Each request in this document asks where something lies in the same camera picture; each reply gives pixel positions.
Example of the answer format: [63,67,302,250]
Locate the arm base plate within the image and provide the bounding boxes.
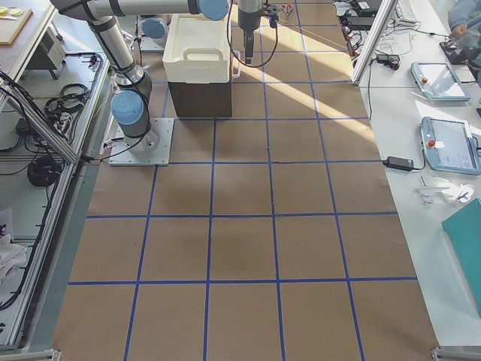
[107,118,174,166]

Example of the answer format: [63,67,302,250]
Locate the upper teach pendant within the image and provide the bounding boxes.
[410,62,470,102]

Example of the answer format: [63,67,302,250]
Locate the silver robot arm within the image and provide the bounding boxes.
[51,1,232,153]

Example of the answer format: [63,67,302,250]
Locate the aluminium frame post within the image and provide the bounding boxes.
[351,0,398,86]

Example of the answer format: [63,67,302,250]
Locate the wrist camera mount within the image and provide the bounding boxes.
[262,1,279,29]

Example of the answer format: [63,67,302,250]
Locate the lower teach pendant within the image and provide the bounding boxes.
[420,117,480,175]

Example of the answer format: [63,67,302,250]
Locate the person in blue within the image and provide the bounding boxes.
[448,0,480,40]

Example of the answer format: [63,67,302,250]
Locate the coiled black cable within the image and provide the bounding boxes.
[27,156,61,188]

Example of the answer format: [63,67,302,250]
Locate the grey metal box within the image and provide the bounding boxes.
[26,27,66,80]

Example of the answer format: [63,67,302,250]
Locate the black power adapter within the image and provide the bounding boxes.
[383,156,414,171]

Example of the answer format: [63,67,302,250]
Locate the wooden board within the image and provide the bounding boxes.
[0,6,33,45]

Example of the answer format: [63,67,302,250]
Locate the teach pendant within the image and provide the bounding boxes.
[410,62,470,102]
[420,117,480,175]

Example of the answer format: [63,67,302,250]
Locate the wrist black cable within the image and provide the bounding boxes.
[226,6,280,69]

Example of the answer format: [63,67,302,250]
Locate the grey orange scissors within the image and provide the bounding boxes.
[280,3,294,22]

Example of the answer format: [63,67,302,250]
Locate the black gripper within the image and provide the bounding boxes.
[238,10,259,63]

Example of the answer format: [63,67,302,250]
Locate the white plastic tray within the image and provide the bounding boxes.
[162,14,231,84]

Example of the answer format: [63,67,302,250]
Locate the brown wooden drawer cabinet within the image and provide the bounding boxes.
[168,82,233,118]

